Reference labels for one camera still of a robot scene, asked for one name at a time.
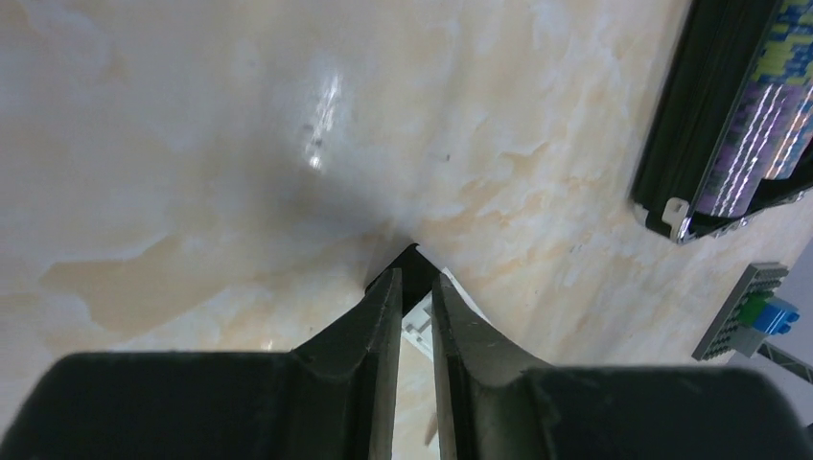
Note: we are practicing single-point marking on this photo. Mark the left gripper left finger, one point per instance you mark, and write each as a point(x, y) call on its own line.
point(332, 397)

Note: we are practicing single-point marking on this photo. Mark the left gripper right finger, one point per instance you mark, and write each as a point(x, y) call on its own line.
point(497, 401)

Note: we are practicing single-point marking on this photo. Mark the blue lego brick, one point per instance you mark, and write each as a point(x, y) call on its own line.
point(777, 317)

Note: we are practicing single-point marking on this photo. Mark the black poker chip case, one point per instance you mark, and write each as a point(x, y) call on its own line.
point(732, 135)

